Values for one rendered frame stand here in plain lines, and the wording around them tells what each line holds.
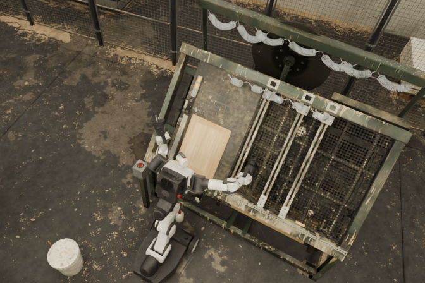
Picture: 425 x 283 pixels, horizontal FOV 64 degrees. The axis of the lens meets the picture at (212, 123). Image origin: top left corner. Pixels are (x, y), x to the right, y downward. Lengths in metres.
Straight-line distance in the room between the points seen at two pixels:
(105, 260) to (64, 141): 1.81
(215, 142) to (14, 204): 2.62
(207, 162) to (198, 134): 0.30
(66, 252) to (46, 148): 1.72
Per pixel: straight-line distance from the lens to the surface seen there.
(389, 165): 3.32
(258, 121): 3.25
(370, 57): 3.20
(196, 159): 3.54
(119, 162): 4.77
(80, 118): 5.36
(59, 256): 3.98
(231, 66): 3.26
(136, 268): 3.97
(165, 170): 3.01
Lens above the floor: 3.96
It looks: 51 degrees down
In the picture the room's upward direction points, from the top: 7 degrees clockwise
